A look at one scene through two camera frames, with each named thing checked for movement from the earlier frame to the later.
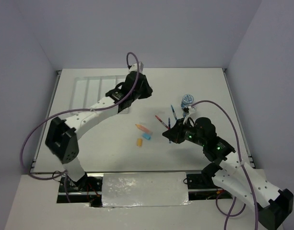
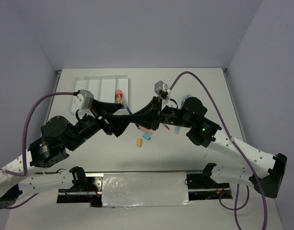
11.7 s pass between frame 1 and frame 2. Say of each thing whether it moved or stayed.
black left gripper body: moved
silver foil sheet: stayed
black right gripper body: moved
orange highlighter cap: stayed
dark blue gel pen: moved
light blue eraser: stayed
